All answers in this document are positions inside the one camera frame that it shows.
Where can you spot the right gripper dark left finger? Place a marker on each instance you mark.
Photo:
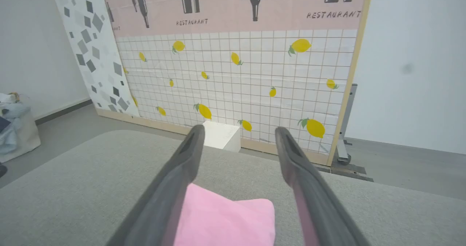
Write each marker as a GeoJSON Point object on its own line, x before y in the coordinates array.
{"type": "Point", "coordinates": [164, 195]}

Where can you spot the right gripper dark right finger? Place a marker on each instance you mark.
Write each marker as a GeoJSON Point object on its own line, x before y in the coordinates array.
{"type": "Point", "coordinates": [316, 202]}

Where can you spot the pink garment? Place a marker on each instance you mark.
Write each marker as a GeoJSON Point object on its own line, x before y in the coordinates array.
{"type": "Point", "coordinates": [225, 220]}

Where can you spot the black floor plates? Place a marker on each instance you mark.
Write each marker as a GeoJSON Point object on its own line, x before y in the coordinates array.
{"type": "Point", "coordinates": [346, 171]}

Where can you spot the grey metal panel stand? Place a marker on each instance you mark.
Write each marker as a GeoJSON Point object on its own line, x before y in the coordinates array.
{"type": "Point", "coordinates": [346, 129]}

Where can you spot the white box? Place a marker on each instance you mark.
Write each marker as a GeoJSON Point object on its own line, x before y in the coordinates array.
{"type": "Point", "coordinates": [224, 135]}

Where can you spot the grey fabric sofa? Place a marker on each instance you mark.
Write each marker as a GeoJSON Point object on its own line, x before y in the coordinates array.
{"type": "Point", "coordinates": [72, 187]}

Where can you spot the lemon print backdrop panel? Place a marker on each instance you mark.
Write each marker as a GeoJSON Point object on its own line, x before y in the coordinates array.
{"type": "Point", "coordinates": [255, 74]}

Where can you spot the beige fabric laundry basket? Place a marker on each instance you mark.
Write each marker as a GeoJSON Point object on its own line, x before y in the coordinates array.
{"type": "Point", "coordinates": [27, 136]}

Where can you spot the grey terrazzo pattern panel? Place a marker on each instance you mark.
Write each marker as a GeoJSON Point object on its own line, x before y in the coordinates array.
{"type": "Point", "coordinates": [94, 49]}

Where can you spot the light blue clothes pile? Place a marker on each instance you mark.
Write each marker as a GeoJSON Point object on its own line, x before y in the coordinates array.
{"type": "Point", "coordinates": [11, 124]}

